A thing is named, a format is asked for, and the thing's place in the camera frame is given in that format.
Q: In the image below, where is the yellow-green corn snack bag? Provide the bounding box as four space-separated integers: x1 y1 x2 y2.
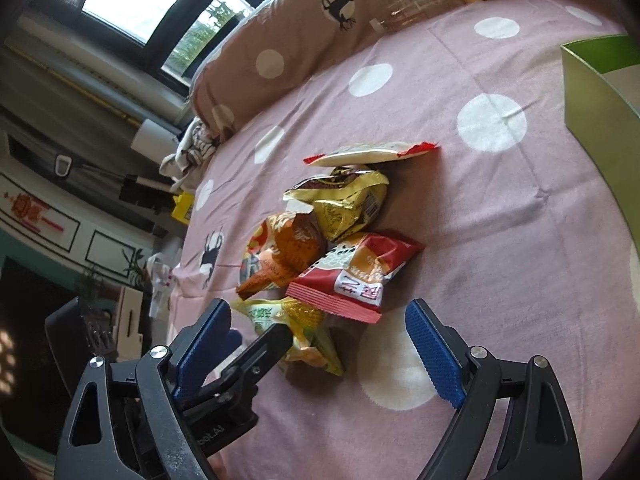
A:
233 297 344 376

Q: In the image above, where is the orange snack bag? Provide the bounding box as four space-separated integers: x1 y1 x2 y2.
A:
236 210 326 300

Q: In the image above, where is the red snack bag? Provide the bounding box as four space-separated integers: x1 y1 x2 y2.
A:
286 231 424 324

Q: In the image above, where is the gold yellow snack bag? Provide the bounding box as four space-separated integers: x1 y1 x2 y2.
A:
283 167 390 242

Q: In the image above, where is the white red-edged snack packet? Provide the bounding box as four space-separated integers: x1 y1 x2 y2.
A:
303 141 438 167

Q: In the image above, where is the white fried chicken bag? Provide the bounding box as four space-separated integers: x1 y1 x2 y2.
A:
145 252 176 320

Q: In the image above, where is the yellow paper bag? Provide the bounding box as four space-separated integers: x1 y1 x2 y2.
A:
171 192 195 226

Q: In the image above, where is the pink polka dot bedsheet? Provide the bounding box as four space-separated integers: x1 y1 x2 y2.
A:
171 0 639 479

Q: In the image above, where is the striped white cloth pile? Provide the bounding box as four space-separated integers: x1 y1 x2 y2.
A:
160 118 220 193

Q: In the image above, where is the brown polka dot cushion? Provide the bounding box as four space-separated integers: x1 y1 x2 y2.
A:
190 0 620 140

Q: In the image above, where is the clear plastic bottle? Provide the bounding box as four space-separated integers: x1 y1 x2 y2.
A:
369 0 449 35

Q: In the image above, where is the green cardboard box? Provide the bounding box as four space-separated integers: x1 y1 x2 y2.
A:
561 35 639 243

